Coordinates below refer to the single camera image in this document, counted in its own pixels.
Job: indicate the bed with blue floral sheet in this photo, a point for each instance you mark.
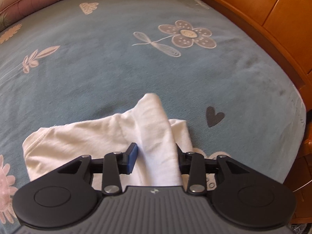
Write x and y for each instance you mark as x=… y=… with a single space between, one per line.
x=121 y=61

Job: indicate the white printed long-sleeve shirt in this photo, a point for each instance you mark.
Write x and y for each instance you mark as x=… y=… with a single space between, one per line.
x=146 y=141

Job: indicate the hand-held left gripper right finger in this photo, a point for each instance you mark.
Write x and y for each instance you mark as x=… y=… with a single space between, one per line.
x=181 y=160

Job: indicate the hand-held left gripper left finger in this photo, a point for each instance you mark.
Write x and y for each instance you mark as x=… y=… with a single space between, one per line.
x=131 y=157

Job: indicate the wooden bed headboard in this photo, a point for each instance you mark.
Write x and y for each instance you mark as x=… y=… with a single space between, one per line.
x=268 y=17

